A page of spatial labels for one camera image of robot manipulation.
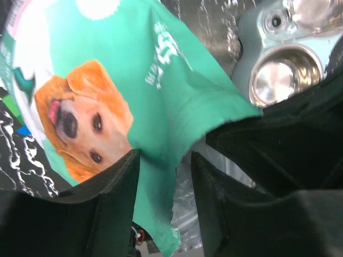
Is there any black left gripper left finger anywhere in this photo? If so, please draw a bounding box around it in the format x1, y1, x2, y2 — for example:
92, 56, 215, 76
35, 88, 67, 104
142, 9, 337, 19
1, 150, 140, 256

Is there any teal double pet bowl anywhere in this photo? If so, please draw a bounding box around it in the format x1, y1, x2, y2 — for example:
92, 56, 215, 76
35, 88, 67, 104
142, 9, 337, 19
232, 1, 342, 108

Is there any blue toy block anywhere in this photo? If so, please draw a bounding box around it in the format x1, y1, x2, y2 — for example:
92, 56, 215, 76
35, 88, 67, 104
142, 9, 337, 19
17, 125, 31, 136

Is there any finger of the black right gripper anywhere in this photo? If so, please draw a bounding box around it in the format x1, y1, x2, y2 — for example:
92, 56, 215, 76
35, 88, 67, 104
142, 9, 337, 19
206, 72, 342, 196

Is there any green toy block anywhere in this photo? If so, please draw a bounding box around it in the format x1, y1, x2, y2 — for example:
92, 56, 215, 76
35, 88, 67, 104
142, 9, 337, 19
2, 94, 25, 126

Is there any green pet food bag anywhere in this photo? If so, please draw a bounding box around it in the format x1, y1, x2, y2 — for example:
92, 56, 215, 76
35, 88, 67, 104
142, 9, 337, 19
1, 1, 261, 256

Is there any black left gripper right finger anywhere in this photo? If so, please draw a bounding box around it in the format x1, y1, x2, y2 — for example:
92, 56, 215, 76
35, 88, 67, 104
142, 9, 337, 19
191, 152, 342, 256

